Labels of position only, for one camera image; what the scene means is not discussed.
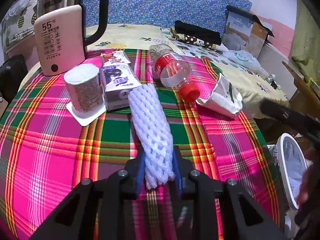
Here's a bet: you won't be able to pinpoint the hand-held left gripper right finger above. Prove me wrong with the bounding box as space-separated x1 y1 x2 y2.
172 145 288 240

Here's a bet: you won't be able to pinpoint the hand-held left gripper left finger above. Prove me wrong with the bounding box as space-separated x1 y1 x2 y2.
29 152 146 240

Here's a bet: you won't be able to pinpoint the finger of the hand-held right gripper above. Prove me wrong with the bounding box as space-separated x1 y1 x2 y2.
259 99 320 146

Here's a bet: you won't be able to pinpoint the large white foam net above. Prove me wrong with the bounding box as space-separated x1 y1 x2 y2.
128 84 176 190

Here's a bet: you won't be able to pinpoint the white trash bin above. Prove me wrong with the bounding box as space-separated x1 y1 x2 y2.
267 136 308 200

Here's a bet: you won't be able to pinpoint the clear red-label plastic bottle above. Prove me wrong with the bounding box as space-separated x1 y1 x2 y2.
149 44 200 103

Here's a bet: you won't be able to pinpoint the person's right forearm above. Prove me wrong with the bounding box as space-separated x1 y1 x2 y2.
295 150 320 240

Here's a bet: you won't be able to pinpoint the wooden table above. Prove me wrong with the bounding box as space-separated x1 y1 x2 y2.
282 60 320 125

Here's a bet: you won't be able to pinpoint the yellow bed sheet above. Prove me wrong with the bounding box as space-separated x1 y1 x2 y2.
85 24 290 118

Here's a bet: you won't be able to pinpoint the white cabinet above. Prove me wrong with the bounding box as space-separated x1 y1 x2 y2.
257 41 298 100

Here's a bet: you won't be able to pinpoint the crumpled patterned paper cup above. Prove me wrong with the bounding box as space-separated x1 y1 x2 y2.
196 73 243 118

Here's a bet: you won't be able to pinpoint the white plastic bag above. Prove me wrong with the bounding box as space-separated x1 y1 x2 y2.
222 50 263 72

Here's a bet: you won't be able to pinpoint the green curtain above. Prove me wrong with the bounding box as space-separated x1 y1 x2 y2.
291 0 320 80

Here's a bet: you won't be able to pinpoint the open cardboard box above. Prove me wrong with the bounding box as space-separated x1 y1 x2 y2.
225 5 275 58

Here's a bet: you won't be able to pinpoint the pink green plaid tablecloth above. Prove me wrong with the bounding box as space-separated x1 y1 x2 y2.
0 47 282 240

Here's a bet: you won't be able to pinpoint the printed quilt package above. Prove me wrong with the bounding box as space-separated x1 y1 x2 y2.
222 11 252 49

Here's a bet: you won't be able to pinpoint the purple white milk carton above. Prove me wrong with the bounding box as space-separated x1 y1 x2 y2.
100 64 142 112

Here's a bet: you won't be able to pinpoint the white yogurt cup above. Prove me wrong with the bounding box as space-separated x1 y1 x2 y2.
64 64 108 127

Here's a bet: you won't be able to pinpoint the fruit print sheet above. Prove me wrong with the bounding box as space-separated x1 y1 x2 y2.
160 27 250 75

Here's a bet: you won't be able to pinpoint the brown polka dot cloth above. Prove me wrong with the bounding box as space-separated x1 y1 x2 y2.
170 27 220 48

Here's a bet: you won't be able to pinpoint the folded black clothes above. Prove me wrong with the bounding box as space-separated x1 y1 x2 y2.
174 20 222 46

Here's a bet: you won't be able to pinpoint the red white milk carton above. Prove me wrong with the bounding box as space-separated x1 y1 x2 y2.
100 51 131 67

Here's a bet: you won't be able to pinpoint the pink electric water warmer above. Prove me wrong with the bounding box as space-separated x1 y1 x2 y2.
34 4 87 77

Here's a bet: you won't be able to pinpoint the black suitcase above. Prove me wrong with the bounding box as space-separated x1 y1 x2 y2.
0 55 28 103

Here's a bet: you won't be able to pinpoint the blue floral headboard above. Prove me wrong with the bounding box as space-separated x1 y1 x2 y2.
81 0 252 30

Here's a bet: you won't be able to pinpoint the steel electric kettle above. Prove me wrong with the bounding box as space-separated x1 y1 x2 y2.
36 0 110 53

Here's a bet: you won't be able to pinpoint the pink storage box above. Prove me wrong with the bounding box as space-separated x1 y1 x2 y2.
5 36 38 60

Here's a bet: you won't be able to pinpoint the pineapple print pillow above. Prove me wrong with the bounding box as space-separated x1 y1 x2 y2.
0 0 40 53

